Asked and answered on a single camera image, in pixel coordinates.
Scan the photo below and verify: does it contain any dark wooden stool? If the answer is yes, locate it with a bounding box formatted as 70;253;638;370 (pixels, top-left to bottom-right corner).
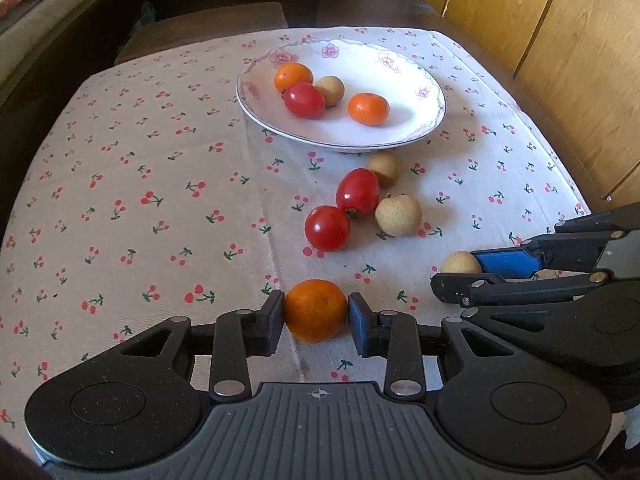
115;2;288;66

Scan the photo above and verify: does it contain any tan longan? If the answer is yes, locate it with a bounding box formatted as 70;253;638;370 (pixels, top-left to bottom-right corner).
441;251;482;275
366;151;402;187
314;75;346;108
375;193;424;237

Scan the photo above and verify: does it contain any round red cherry tomato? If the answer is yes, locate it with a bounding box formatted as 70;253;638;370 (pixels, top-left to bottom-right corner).
284;81;326;120
304;204;351;253

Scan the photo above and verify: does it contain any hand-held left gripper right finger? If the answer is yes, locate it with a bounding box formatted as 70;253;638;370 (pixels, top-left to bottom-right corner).
346;291;506;403

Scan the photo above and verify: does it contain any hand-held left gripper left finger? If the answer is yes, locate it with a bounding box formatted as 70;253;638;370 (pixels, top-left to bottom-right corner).
107;289;287;403

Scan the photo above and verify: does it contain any bed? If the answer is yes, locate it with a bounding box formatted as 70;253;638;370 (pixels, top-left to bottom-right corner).
0;0;151;111

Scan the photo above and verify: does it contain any cherry print tablecloth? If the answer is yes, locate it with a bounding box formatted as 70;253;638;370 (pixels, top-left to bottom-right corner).
0;25;593;453

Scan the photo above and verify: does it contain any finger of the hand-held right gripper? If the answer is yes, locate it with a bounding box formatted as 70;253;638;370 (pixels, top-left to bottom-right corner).
472;204;640;279
430;269;613;322

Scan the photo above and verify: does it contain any teal plastic bag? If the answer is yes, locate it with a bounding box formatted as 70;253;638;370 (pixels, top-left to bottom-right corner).
132;2;156;28

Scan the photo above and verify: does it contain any orange mandarin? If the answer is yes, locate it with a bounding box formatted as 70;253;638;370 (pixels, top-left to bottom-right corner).
274;62;314;93
348;92;390;126
283;279;349;344

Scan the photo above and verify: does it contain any oval red tomato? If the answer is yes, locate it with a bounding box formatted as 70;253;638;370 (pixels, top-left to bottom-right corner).
335;168;380;220

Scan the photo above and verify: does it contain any white floral bowl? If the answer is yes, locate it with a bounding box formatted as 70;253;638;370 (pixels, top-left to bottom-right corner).
236;39;447;153

